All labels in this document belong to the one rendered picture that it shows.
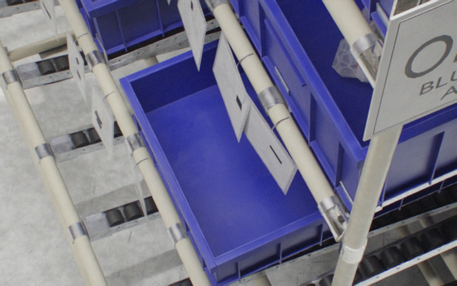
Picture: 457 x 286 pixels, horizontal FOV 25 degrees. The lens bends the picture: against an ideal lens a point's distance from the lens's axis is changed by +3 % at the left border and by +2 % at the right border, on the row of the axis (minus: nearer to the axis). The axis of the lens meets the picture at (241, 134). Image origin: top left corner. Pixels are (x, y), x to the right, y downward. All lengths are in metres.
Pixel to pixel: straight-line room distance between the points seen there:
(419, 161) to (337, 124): 0.16
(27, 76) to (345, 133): 1.15
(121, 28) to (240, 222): 0.41
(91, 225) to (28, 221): 0.52
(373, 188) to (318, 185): 0.22
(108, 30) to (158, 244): 0.81
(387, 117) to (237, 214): 0.74
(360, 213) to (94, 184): 1.40
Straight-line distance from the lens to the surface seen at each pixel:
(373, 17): 1.04
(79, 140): 2.12
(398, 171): 1.32
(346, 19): 1.07
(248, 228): 1.71
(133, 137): 1.81
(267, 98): 1.46
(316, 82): 1.24
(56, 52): 2.64
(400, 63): 0.93
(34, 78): 2.21
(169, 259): 2.49
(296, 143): 1.43
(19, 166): 2.63
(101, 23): 1.81
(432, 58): 0.96
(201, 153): 1.77
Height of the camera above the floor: 2.31
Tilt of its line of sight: 62 degrees down
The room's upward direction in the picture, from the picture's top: 2 degrees clockwise
